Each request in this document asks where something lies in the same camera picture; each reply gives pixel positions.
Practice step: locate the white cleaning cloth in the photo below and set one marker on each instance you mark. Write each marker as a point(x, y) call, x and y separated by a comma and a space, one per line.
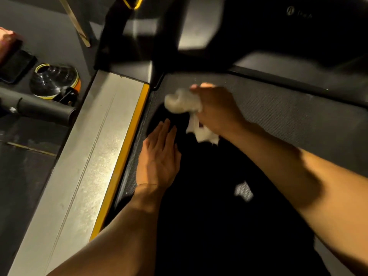
point(184, 102)

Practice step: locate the black treadmill motor cover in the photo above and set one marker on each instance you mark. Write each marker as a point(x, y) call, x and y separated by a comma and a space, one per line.
point(258, 34)

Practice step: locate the black yellow-rimmed round container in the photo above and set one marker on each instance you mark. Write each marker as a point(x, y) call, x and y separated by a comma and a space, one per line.
point(53, 80)

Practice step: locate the person's left forearm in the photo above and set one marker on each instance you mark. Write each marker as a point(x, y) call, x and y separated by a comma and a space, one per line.
point(123, 235)

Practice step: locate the person's right forearm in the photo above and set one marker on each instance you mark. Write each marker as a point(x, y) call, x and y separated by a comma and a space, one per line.
point(302, 181)

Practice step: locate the person's left little finger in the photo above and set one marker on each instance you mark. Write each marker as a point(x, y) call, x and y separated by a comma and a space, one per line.
point(151, 135)

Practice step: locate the wooden stick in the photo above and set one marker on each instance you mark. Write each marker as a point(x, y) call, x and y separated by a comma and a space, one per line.
point(75, 24)

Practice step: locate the person's right hand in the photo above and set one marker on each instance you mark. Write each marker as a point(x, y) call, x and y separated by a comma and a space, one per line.
point(220, 110)

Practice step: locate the person's left hand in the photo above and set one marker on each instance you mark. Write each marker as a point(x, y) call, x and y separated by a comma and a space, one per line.
point(156, 163)

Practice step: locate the silver yellow-edged treadmill side rail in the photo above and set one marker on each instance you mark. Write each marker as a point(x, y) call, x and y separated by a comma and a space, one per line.
point(86, 169)

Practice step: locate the black treadmill belt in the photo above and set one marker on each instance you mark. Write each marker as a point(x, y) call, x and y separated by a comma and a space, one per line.
point(287, 117)

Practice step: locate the black smartphone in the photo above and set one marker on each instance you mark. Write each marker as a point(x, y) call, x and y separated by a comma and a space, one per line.
point(15, 66)

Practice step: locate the person's right fingers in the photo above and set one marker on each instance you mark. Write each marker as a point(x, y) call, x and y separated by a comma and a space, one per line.
point(202, 85)

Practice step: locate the pink cloth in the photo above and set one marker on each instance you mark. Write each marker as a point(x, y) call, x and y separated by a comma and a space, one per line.
point(6, 40)

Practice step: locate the person's left middle finger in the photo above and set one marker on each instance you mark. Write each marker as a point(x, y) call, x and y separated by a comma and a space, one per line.
point(172, 137)

